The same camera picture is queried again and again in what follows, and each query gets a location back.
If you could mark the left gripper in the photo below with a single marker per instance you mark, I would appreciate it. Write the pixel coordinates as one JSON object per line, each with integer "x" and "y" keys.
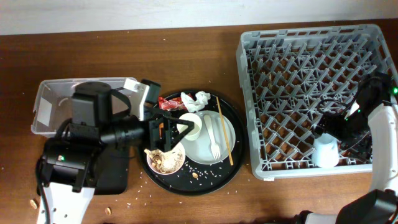
{"x": 165, "y": 143}

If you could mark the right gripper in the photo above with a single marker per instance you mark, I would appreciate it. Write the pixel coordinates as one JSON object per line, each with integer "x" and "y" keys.
{"x": 329, "y": 124}

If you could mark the white paper cup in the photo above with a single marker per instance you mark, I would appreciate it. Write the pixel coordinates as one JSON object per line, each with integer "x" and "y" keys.
{"x": 195, "y": 128}

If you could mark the light blue cup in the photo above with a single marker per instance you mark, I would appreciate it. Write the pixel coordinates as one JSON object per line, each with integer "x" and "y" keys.
{"x": 326, "y": 151}

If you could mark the grey plate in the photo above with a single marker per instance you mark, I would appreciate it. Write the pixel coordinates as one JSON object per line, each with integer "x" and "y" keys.
{"x": 199, "y": 150}

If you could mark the white plastic fork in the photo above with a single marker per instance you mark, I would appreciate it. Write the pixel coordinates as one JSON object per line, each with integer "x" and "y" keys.
{"x": 215, "y": 149}

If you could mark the wooden chopstick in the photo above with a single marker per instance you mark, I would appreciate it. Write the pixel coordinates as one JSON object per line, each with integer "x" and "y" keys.
{"x": 224, "y": 132}

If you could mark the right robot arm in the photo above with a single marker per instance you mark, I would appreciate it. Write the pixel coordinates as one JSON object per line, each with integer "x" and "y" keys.
{"x": 372, "y": 109}

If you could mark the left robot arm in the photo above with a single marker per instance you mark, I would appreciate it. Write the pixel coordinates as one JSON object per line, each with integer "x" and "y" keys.
{"x": 101, "y": 120}

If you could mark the grey dishwasher rack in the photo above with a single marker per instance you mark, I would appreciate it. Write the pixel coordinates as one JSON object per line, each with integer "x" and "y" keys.
{"x": 287, "y": 76}

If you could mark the red snack wrapper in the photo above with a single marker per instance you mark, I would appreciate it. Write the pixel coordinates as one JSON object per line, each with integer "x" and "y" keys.
{"x": 172, "y": 104}

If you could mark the crumpled white napkin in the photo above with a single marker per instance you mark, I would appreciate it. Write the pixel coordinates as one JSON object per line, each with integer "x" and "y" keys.
{"x": 196, "y": 105}

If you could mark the orange carrot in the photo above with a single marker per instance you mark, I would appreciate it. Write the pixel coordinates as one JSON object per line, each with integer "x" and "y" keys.
{"x": 161, "y": 127}

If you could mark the round black tray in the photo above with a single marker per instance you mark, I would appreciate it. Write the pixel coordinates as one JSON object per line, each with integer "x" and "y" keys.
{"x": 210, "y": 177}

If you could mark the pink bowl of food scraps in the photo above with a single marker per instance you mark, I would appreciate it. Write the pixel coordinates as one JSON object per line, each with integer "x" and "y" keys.
{"x": 166, "y": 163}

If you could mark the black plastic bin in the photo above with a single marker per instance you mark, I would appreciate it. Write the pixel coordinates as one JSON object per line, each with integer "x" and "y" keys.
{"x": 106, "y": 172}

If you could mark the nut shell on table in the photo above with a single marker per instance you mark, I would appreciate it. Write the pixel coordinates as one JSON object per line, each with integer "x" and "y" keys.
{"x": 107, "y": 211}

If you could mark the clear plastic bin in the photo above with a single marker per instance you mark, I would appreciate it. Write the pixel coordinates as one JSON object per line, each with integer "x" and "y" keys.
{"x": 53, "y": 103}

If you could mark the nut shell left edge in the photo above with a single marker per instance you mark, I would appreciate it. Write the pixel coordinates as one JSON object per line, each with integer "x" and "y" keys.
{"x": 33, "y": 204}

